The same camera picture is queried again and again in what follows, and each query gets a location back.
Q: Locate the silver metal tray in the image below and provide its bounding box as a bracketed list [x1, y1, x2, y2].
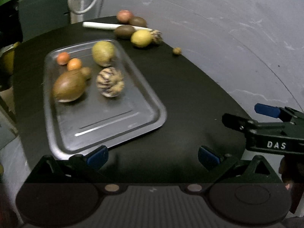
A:
[43, 41, 167, 160]

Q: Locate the large brown round fruit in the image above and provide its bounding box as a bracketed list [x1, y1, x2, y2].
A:
[53, 70, 87, 102]

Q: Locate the large striped cream melon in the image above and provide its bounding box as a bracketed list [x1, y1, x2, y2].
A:
[96, 67, 125, 98]

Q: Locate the small brown potato fruit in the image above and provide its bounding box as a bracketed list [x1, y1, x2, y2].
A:
[80, 67, 92, 80]

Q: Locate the small tan fruit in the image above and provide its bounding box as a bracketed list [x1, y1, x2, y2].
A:
[173, 47, 182, 55]

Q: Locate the reddish orange small fruit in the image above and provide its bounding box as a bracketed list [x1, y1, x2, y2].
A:
[56, 52, 70, 65]

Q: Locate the green pear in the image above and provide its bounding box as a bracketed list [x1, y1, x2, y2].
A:
[92, 41, 115, 67]

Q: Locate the yellow round fruit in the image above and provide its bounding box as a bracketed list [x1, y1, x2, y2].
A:
[131, 30, 153, 47]

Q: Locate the small striped melon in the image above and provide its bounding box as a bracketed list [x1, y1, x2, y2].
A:
[150, 30, 163, 44]

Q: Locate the white rolled paper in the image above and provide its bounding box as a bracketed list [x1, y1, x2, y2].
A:
[82, 22, 153, 31]

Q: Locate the brown kiwi near paper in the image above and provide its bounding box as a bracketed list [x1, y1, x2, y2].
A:
[114, 25, 135, 38]

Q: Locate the red apple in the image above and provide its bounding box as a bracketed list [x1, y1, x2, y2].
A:
[116, 10, 133, 24]

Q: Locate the grey box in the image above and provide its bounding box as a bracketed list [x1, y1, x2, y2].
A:
[18, 0, 70, 42]

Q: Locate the dark kiwi by wall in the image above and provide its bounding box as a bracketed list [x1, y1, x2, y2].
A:
[128, 17, 147, 27]

